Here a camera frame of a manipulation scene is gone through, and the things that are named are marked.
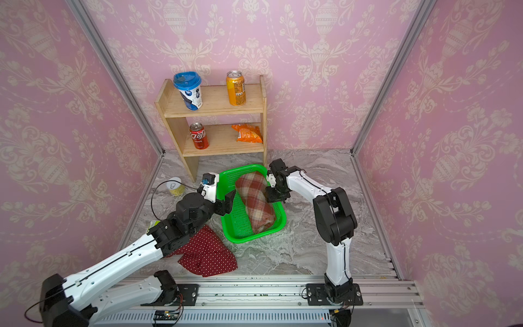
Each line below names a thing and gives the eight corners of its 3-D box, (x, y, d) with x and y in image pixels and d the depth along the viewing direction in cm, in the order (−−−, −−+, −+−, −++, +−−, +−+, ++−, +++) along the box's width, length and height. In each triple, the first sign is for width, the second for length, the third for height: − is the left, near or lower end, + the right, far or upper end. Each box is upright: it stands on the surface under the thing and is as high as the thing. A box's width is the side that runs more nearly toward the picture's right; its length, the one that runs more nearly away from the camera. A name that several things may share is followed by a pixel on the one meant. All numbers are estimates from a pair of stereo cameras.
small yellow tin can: (168, 193, 105) (163, 185, 100) (177, 182, 109) (172, 175, 104) (180, 197, 103) (175, 190, 98) (188, 187, 107) (184, 180, 102)
